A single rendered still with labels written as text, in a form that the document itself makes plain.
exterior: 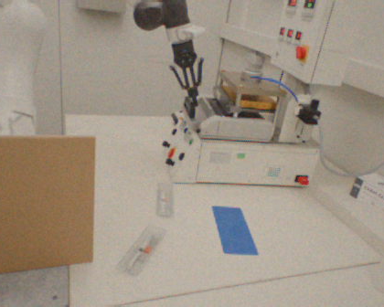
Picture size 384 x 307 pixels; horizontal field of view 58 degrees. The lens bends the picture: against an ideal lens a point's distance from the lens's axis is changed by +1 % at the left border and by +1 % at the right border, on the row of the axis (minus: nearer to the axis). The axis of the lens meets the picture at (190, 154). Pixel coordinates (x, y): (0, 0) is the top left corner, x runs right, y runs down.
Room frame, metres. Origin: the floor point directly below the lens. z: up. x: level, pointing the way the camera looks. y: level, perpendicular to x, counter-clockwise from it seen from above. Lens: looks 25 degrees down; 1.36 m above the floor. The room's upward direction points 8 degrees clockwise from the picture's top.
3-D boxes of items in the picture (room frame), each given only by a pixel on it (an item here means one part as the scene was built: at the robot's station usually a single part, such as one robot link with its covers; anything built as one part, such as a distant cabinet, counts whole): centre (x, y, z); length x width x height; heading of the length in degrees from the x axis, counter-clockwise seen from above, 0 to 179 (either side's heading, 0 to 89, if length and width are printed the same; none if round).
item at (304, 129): (1.10, -0.35, 1.05); 0.15 x 0.05 x 0.15; 12
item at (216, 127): (1.14, -0.14, 0.97); 0.26 x 0.05 x 0.07; 102
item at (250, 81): (1.28, -0.22, 1.08); 0.31 x 0.24 x 0.13; 12
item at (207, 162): (1.28, -0.18, 0.84); 0.53 x 0.37 x 0.17; 102
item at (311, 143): (1.30, -0.21, 0.93); 0.46 x 0.35 x 0.01; 102
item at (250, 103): (1.29, -0.18, 1.07); 0.22 x 0.17 x 0.10; 12
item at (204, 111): (1.28, -0.10, 0.97); 0.30 x 0.22 x 0.08; 102
